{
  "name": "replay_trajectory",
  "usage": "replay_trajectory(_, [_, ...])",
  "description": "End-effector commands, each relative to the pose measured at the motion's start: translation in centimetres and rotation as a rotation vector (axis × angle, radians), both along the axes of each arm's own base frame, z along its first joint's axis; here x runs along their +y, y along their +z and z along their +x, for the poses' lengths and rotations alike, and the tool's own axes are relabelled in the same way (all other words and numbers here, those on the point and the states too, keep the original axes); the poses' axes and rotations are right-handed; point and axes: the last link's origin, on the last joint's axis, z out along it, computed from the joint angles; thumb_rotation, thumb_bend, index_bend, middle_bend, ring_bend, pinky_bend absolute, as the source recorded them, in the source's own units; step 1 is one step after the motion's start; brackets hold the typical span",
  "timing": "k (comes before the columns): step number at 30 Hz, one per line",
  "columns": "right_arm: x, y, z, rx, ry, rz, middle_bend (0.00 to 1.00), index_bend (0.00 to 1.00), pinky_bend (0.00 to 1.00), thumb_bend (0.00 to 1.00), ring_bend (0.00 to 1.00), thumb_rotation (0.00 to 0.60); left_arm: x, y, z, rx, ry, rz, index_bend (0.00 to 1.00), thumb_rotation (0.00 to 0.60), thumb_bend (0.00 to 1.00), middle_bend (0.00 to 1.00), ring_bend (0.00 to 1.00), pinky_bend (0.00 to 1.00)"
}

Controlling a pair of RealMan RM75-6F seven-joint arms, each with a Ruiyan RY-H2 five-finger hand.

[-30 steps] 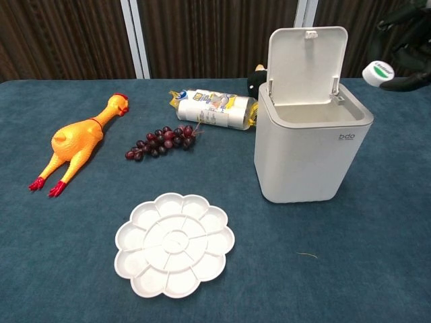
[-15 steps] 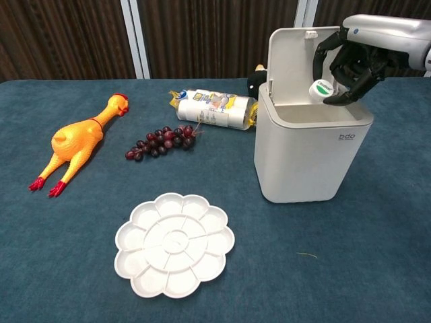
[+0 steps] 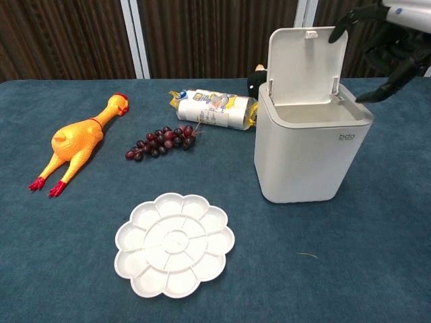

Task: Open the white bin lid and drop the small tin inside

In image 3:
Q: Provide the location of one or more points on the wrapped white roll pack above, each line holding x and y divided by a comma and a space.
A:
215, 109

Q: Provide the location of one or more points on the thin straw scrap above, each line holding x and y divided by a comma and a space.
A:
307, 254

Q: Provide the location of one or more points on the black and white plush doll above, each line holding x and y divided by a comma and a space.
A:
256, 82

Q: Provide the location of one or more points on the white flower paint palette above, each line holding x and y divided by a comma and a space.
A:
175, 245

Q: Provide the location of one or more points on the dark red grape bunch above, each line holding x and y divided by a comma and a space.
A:
161, 141

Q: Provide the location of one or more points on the yellow rubber chicken toy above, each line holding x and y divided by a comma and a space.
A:
75, 141

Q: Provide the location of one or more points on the white partition post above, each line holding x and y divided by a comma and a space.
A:
136, 40
307, 17

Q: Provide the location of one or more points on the white lidded trash bin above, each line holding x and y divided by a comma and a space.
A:
303, 161

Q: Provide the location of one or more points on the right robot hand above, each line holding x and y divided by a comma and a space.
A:
404, 43

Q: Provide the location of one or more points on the brown slatted partition panel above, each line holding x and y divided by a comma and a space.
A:
357, 60
60, 37
219, 33

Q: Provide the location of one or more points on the blue table cloth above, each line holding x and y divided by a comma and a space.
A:
67, 252

